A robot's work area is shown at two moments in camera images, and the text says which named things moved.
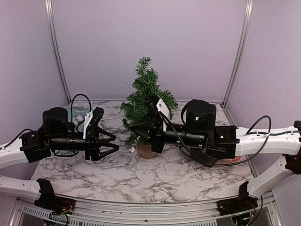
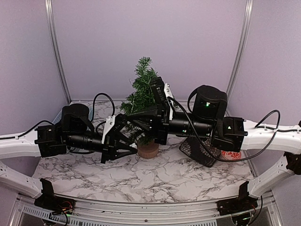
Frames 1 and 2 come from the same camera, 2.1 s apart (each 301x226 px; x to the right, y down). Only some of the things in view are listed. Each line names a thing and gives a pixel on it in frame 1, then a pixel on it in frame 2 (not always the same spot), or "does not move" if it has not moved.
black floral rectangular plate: (205, 156) does not move
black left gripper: (92, 149) -> (111, 147)
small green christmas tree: (134, 109) does not move
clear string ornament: (131, 84) -> (133, 100)
